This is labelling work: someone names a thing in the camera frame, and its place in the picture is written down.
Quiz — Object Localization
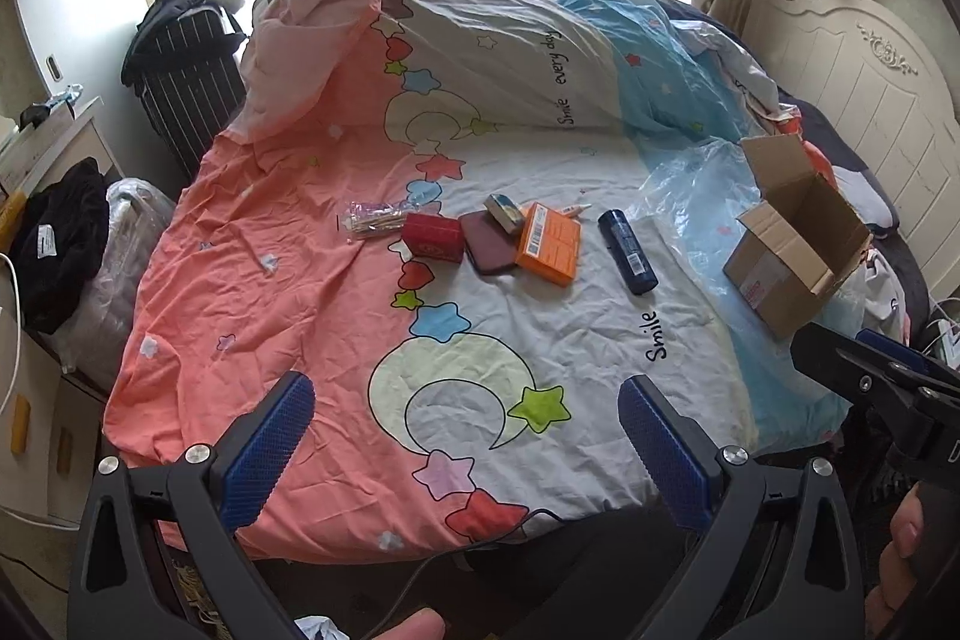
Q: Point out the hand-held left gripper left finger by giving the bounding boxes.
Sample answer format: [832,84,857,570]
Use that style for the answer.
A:
[67,372,316,640]

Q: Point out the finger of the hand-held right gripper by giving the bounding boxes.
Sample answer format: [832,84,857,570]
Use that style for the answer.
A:
[790,321,960,432]
[857,327,960,387]

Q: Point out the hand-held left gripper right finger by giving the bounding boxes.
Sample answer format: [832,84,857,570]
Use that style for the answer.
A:
[616,374,886,640]

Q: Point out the brown cardboard box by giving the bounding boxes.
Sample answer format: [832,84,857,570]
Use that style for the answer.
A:
[722,132,875,341]

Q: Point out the dark blue bottle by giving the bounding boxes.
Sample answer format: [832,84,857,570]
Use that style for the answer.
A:
[598,209,659,296]

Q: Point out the orange box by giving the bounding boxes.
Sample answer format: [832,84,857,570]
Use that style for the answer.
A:
[514,201,584,289]

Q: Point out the cotton swab packet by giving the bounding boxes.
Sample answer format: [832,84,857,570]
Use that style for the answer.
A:
[335,197,410,242]

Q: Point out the maroon wallet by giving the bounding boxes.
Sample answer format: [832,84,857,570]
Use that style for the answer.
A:
[459,209,522,277]

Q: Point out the person's right hand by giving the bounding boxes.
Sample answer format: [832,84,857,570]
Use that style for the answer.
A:
[862,485,931,640]

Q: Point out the person's left hand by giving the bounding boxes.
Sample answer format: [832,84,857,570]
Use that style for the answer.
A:
[373,608,445,640]

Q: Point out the star printed quilt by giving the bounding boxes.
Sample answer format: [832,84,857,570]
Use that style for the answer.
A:
[101,0,856,566]

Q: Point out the navy grey pillow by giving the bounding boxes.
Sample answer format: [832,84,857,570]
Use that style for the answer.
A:
[829,160,901,232]

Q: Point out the clear plastic bag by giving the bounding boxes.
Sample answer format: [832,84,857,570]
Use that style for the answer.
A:
[619,137,758,326]

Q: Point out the plastic wrapped bundle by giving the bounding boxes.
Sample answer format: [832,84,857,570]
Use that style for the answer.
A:
[52,179,177,371]

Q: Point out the cream carved headboard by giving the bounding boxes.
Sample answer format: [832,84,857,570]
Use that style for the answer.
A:
[739,0,960,304]

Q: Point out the red box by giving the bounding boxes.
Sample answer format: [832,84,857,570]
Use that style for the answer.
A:
[401,212,462,262]

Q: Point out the small teal yellow box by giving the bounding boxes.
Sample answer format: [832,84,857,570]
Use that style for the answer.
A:
[482,194,527,234]

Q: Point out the black cloth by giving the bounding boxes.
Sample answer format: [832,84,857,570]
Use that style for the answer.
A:
[7,156,110,333]

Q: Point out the black striped suitcase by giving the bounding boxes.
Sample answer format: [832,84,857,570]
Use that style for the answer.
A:
[122,0,248,184]

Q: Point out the white bedside cabinet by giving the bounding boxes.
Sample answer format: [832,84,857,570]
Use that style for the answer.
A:
[0,96,125,536]

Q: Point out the white charger cable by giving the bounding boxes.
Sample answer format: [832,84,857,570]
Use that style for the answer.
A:
[926,302,960,356]

